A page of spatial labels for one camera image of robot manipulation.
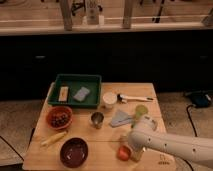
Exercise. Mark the white paper cup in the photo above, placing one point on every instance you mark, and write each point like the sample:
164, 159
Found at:
109, 99

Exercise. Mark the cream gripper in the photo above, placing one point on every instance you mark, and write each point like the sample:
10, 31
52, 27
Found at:
136, 155

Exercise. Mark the small metal cup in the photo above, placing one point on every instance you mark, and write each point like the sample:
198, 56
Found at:
97, 119

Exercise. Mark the green plastic cup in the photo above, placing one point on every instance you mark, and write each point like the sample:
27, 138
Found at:
140, 110

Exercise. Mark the orange bowl with grapes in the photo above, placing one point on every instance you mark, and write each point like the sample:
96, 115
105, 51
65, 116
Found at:
59, 117

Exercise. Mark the green plastic tray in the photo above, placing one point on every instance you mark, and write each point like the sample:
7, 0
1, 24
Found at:
74, 82

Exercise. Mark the dark purple bowl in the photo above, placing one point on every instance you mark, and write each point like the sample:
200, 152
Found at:
74, 152

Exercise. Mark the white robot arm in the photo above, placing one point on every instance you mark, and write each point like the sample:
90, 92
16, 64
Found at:
195, 149

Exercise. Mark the yellow corn cob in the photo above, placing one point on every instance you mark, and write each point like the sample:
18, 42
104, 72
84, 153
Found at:
53, 139

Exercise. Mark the beige wooden block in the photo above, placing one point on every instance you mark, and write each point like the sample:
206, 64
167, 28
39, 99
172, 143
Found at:
63, 94

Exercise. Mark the red apple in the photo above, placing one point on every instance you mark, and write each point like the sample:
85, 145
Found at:
123, 153

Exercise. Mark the blue folded cloth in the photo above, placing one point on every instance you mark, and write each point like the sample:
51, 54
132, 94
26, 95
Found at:
120, 118

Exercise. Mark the blue sponge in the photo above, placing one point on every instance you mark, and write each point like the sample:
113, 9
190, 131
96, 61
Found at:
81, 94

